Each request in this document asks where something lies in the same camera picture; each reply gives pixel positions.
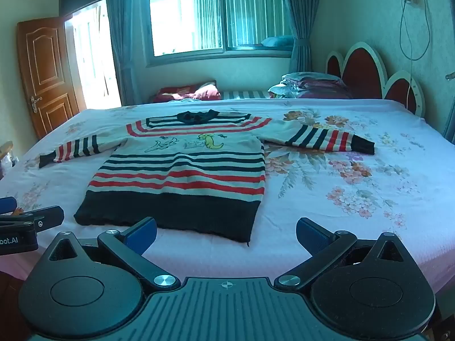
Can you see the striped knit sweater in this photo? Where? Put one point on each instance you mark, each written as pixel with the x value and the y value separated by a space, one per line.
pixel 177 184

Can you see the stack of folded bedding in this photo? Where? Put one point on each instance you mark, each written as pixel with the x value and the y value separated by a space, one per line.
pixel 312 83

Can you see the striped mattress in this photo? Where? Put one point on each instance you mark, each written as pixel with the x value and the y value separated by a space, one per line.
pixel 245 94

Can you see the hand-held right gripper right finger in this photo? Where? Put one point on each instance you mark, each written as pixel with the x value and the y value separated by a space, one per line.
pixel 312 236

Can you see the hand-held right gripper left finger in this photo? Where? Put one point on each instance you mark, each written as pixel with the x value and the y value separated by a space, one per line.
pixel 142 235

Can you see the blue curtain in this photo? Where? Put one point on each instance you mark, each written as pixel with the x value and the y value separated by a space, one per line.
pixel 302 17
pixel 124 42

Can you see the wooden furniture piece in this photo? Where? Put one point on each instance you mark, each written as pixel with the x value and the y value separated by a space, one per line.
pixel 5 149

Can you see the red and white headboard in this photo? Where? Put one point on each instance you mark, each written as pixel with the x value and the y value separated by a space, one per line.
pixel 362 74

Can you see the bed with floral sheet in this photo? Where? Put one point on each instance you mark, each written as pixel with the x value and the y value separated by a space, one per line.
pixel 355 220

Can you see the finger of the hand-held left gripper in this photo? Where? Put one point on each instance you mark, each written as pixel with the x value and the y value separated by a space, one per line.
pixel 46 216
pixel 7 205

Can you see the blue cushion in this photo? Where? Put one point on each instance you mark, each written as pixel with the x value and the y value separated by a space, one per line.
pixel 277 41

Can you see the brown wooden door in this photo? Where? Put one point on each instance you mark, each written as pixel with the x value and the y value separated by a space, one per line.
pixel 46 78

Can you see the sliding glass window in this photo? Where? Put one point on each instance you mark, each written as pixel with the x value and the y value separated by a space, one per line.
pixel 185 17

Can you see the maroon pillow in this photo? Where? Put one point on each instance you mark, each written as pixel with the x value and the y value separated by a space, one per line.
pixel 206 92

